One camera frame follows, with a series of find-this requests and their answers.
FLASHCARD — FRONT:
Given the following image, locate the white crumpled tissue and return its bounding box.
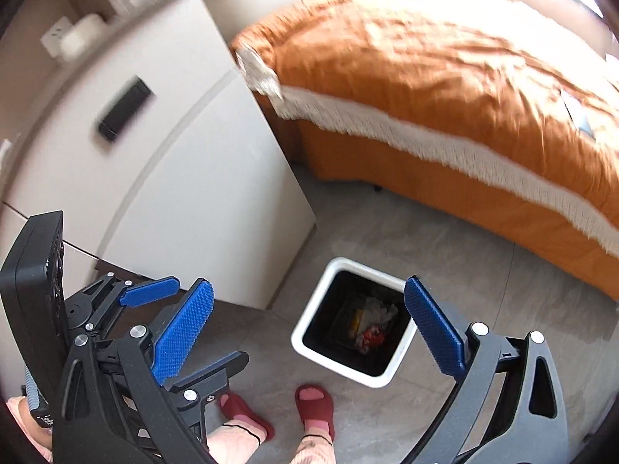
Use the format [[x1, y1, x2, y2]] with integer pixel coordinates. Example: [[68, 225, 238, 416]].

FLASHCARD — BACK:
[[365, 297, 400, 326]]

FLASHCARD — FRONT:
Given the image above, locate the orange bed base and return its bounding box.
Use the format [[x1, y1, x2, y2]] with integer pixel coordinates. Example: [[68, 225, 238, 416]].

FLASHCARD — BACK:
[[256, 92, 619, 303]]

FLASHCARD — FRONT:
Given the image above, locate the white square trash bin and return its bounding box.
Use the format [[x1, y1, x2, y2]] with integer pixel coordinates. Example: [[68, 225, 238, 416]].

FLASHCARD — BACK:
[[291, 257, 419, 388]]

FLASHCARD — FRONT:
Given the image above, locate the white rounded device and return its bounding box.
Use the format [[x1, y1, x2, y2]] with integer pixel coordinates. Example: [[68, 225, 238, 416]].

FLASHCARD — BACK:
[[60, 14, 106, 61]]

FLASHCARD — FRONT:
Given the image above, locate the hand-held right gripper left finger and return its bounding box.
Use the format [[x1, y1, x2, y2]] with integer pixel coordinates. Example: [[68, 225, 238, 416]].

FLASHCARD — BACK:
[[52, 279, 218, 464]]

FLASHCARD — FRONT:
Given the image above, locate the white nightstand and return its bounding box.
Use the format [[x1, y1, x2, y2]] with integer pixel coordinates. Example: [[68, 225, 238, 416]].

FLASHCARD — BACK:
[[0, 0, 317, 310]]

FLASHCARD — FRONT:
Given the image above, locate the white wall socket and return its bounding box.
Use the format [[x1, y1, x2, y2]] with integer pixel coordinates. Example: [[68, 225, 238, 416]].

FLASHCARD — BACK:
[[41, 17, 73, 60]]

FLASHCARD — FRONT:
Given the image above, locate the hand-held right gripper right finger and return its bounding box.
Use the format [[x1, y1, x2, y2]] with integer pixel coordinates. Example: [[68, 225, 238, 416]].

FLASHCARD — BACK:
[[401, 275, 570, 464]]

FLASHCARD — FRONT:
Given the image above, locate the person's left leg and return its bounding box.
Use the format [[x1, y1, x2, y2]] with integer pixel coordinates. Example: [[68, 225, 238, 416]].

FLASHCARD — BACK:
[[207, 424, 266, 464]]

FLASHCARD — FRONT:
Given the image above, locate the person's right leg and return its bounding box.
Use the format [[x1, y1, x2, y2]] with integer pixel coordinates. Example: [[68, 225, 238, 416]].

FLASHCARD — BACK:
[[296, 420, 338, 464]]

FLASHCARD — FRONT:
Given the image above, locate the black remote control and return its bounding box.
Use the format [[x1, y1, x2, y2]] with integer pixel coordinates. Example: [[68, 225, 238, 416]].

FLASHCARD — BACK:
[[98, 76, 153, 143]]

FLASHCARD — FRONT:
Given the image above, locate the small blue white cloth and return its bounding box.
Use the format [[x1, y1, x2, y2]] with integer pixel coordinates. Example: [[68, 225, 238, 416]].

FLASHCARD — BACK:
[[562, 91, 597, 137]]

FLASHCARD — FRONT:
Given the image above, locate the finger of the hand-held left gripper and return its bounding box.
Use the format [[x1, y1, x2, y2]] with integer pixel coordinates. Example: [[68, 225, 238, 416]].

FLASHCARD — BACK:
[[65, 273, 181, 336], [164, 352, 250, 404]]

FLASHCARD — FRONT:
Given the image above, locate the bed with orange cover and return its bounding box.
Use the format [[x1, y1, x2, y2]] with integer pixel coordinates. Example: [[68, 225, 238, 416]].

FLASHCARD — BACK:
[[231, 0, 619, 259]]

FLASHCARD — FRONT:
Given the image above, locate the person's left hand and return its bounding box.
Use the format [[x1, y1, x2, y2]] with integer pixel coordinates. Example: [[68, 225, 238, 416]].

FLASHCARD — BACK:
[[6, 395, 53, 462]]

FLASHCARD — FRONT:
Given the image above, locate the red slipper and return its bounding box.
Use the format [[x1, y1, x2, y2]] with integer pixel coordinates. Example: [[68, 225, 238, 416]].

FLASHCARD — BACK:
[[220, 393, 275, 443], [295, 385, 335, 442]]

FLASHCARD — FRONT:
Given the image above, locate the red snack wrapper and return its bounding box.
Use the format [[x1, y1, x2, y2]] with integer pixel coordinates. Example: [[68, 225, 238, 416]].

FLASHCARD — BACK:
[[358, 326, 386, 350]]

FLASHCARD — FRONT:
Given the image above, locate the person's leg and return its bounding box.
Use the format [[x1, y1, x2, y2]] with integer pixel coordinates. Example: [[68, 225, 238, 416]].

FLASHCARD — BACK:
[[207, 424, 266, 464], [296, 420, 338, 464]]

